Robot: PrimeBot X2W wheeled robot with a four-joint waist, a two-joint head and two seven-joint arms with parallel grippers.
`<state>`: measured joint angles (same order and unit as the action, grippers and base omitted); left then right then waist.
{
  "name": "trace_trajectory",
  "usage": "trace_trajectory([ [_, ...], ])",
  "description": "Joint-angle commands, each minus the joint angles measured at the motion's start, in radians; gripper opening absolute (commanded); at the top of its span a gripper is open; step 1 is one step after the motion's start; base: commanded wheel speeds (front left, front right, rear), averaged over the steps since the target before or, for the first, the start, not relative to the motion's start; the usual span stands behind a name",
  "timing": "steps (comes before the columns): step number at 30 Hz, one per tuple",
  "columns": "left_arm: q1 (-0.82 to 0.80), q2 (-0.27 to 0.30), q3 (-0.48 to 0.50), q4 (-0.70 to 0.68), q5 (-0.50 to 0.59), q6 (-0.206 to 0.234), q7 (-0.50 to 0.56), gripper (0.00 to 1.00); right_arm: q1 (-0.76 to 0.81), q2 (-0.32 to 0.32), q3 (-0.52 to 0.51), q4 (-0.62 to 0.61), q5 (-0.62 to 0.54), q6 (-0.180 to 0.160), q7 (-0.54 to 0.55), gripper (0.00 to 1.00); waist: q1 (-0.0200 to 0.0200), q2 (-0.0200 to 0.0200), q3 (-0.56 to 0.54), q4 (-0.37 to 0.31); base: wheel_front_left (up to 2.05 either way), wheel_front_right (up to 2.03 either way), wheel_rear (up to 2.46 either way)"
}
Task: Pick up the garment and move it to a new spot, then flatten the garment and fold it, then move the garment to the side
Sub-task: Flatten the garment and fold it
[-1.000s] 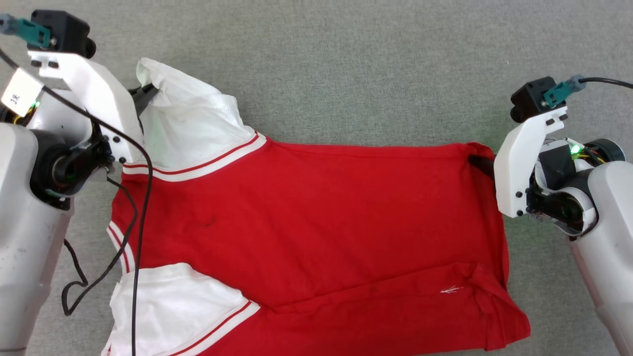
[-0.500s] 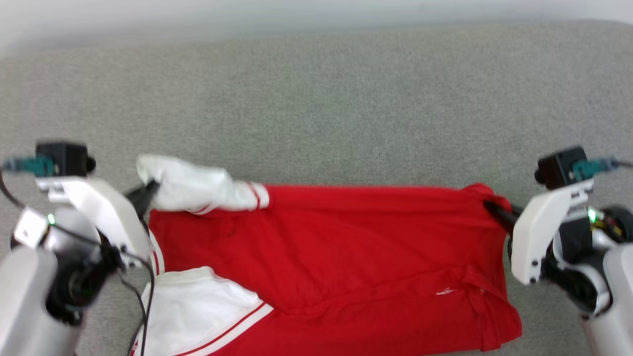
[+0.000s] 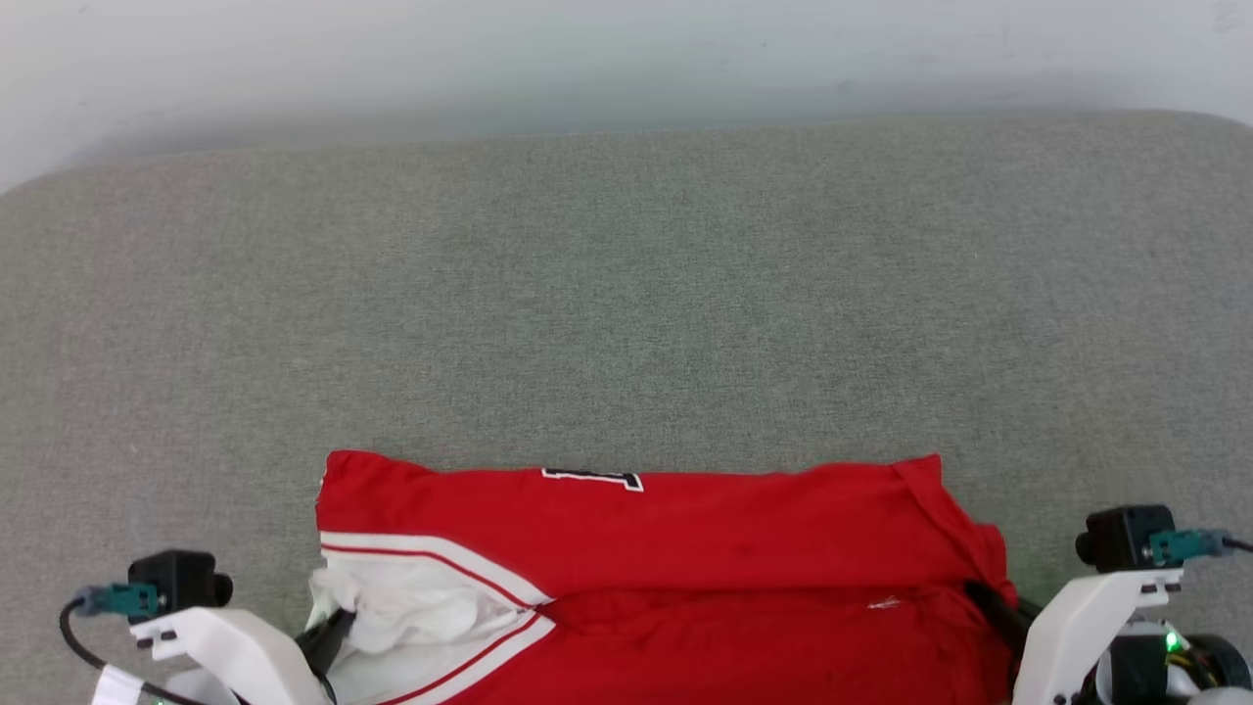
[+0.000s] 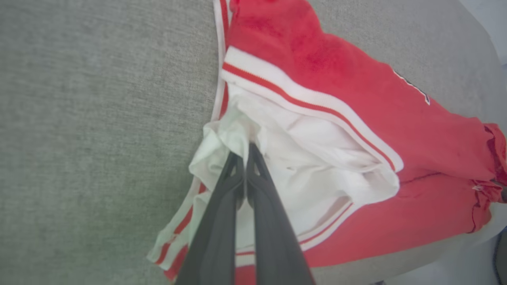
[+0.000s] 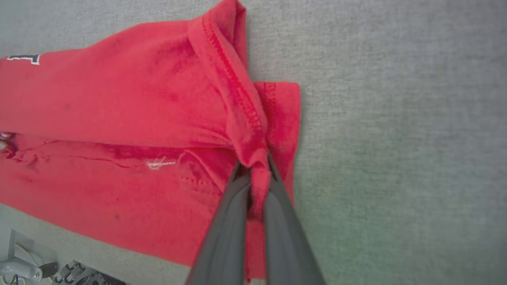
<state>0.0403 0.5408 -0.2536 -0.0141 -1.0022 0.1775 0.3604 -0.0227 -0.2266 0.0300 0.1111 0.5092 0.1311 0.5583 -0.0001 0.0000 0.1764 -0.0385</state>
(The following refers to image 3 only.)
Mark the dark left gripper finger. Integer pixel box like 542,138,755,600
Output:
294,607,356,679

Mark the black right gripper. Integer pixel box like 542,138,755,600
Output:
963,580,1253,705

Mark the red and white jersey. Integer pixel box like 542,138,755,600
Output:
306,450,1021,705

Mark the teal right camera connector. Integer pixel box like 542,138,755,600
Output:
1148,528,1230,568

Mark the teal camera connector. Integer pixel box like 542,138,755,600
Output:
1148,528,1230,568
74,584,160,619

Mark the teal left camera connector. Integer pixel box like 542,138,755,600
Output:
74,584,160,619

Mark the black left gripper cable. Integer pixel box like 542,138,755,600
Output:
59,597,158,704

